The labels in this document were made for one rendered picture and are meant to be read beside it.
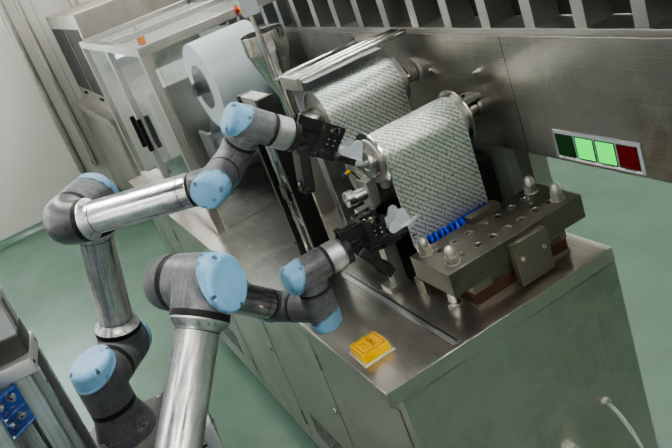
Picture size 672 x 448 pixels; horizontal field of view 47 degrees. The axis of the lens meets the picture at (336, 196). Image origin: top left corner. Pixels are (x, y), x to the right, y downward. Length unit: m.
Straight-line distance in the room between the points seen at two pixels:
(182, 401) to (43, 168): 5.88
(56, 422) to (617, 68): 1.31
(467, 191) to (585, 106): 0.40
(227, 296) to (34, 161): 5.83
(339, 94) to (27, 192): 5.47
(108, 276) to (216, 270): 0.57
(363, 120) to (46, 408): 1.02
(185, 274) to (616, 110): 0.91
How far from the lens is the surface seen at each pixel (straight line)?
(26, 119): 7.16
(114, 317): 2.03
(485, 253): 1.77
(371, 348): 1.77
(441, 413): 1.76
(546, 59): 1.74
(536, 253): 1.84
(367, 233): 1.78
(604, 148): 1.71
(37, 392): 1.68
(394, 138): 1.83
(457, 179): 1.92
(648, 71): 1.55
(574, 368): 1.98
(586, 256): 1.92
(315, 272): 1.74
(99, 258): 1.95
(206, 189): 1.58
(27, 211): 7.29
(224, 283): 1.46
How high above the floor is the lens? 1.88
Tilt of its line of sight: 21 degrees down
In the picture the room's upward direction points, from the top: 20 degrees counter-clockwise
